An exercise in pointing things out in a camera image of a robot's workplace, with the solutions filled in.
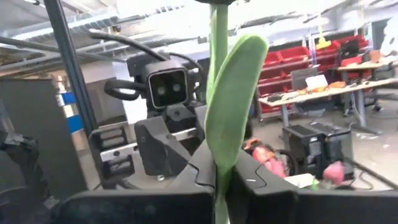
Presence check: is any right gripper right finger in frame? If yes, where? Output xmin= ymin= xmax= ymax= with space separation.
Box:
xmin=224 ymin=148 xmax=398 ymax=224

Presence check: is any white paper sheet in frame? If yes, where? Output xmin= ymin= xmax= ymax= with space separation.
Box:
xmin=305 ymin=74 xmax=329 ymax=91

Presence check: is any light wooden table board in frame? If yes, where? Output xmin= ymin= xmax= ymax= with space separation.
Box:
xmin=283 ymin=173 xmax=320 ymax=189

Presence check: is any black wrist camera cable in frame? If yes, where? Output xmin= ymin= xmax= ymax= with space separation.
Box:
xmin=89 ymin=30 xmax=170 ymax=101

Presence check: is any black artificial tulip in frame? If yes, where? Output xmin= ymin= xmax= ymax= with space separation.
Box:
xmin=194 ymin=0 xmax=270 ymax=224

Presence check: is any blue storage bin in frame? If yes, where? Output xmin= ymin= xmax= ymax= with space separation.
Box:
xmin=60 ymin=92 xmax=78 ymax=105
xmin=67 ymin=114 xmax=85 ymax=134

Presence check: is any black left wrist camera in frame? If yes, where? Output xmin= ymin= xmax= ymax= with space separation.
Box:
xmin=126 ymin=52 xmax=200 ymax=110

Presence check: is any grey laptop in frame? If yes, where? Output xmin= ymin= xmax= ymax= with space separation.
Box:
xmin=290 ymin=67 xmax=318 ymax=91

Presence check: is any black computer tower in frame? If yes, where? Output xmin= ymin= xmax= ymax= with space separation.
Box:
xmin=282 ymin=124 xmax=324 ymax=180
xmin=309 ymin=121 xmax=355 ymax=181

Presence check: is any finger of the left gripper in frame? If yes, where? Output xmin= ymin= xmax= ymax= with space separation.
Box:
xmin=134 ymin=115 xmax=192 ymax=177

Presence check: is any red storage bin shelf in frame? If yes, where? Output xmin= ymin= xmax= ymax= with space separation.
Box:
xmin=257 ymin=34 xmax=374 ymax=114

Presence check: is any black table frame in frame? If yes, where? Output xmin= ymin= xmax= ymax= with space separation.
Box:
xmin=42 ymin=0 xmax=398 ymax=191

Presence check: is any black control equipment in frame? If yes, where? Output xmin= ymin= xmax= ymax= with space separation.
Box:
xmin=0 ymin=132 xmax=60 ymax=224

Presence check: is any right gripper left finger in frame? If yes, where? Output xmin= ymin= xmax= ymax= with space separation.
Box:
xmin=57 ymin=141 xmax=217 ymax=224

